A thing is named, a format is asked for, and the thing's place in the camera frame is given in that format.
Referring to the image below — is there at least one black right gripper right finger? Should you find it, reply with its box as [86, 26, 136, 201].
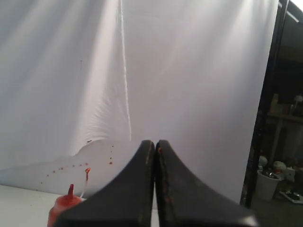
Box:
[155, 140, 261, 227]

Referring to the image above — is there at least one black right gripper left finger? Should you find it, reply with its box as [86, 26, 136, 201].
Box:
[54, 140, 155, 227]

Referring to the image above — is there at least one red sauce squeeze bottle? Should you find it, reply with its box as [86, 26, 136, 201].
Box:
[47, 167, 92, 227]

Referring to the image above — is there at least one white bucket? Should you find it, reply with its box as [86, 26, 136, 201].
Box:
[255, 170, 280, 201]

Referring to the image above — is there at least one background shelf clutter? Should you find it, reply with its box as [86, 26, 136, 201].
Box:
[259, 94, 303, 204]

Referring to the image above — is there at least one black stand pole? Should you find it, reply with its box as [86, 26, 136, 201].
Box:
[244, 0, 290, 208]

